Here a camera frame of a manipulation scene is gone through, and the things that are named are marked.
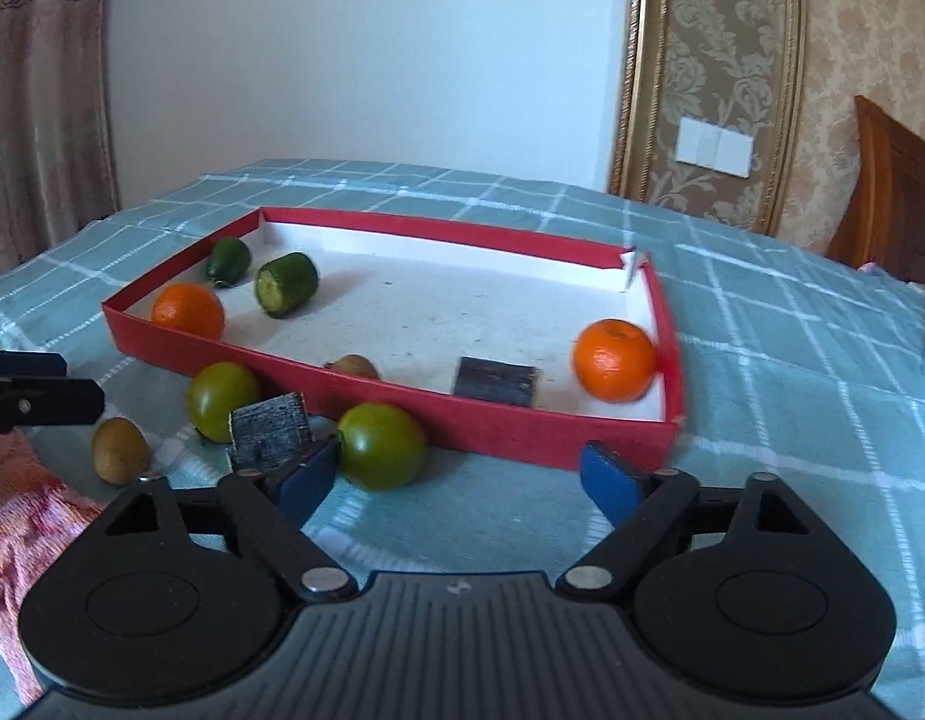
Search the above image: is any brown kiwi-like fruit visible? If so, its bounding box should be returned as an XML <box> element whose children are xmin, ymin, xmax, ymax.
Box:
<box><xmin>92</xmin><ymin>418</ymin><xmax>151</xmax><ymax>486</ymax></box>

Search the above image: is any large green tomato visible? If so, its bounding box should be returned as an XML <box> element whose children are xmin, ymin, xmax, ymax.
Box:
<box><xmin>187</xmin><ymin>362</ymin><xmax>261</xmax><ymax>444</ymax></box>

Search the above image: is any small green tomato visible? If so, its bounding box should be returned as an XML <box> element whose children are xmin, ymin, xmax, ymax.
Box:
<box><xmin>337</xmin><ymin>401</ymin><xmax>426</xmax><ymax>493</ymax></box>

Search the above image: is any small orange mandarin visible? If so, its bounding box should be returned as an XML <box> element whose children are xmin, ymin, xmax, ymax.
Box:
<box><xmin>571</xmin><ymin>319</ymin><xmax>657</xmax><ymax>403</ymax></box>

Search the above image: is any small brown longan fruit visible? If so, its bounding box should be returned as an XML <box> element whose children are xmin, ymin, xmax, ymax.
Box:
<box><xmin>324</xmin><ymin>353</ymin><xmax>381</xmax><ymax>380</ymax></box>

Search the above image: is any small dark sugarcane piece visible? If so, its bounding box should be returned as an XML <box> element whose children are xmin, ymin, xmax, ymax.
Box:
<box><xmin>453</xmin><ymin>356</ymin><xmax>540</xmax><ymax>408</ymax></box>

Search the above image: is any large orange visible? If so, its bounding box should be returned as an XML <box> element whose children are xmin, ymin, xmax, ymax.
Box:
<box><xmin>149</xmin><ymin>283</ymin><xmax>226</xmax><ymax>340</ymax></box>

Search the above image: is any green cucumber piece cut face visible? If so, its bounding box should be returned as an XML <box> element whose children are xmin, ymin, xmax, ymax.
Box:
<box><xmin>254</xmin><ymin>252</ymin><xmax>321</xmax><ymax>319</ymax></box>

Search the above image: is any green cucumber end piece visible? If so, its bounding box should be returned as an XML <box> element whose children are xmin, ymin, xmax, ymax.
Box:
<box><xmin>205</xmin><ymin>238</ymin><xmax>252</xmax><ymax>288</ymax></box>

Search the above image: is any pink towel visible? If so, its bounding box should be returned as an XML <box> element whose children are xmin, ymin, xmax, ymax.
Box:
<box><xmin>0</xmin><ymin>433</ymin><xmax>101</xmax><ymax>706</ymax></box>

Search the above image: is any teal checked bedsheet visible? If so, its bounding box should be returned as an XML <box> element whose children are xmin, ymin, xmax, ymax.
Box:
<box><xmin>0</xmin><ymin>160</ymin><xmax>925</xmax><ymax>718</ymax></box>

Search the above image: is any red shallow cardboard box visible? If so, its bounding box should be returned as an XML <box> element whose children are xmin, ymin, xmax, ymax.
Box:
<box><xmin>103</xmin><ymin>206</ymin><xmax>685</xmax><ymax>470</ymax></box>

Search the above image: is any beige curtain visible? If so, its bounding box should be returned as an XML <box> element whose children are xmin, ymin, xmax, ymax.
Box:
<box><xmin>0</xmin><ymin>0</ymin><xmax>117</xmax><ymax>275</ymax></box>

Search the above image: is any wooden headboard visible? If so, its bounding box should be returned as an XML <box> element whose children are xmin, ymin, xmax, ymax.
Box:
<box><xmin>825</xmin><ymin>96</ymin><xmax>925</xmax><ymax>286</ymax></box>

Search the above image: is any white wall switch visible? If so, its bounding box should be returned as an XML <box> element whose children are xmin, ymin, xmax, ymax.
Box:
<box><xmin>674</xmin><ymin>117</ymin><xmax>753</xmax><ymax>179</ymax></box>

